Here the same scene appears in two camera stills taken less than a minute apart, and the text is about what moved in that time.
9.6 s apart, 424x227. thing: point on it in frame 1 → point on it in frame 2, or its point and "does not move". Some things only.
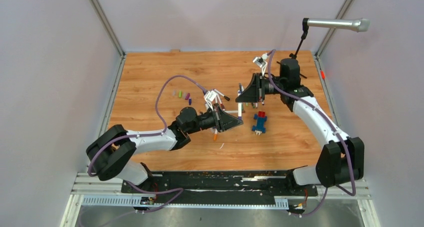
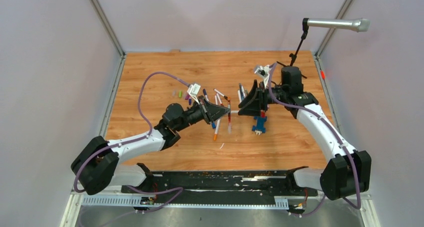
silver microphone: [359, 25] does not move
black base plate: [219, 183] does not move
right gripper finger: [248, 96] → [252, 108]
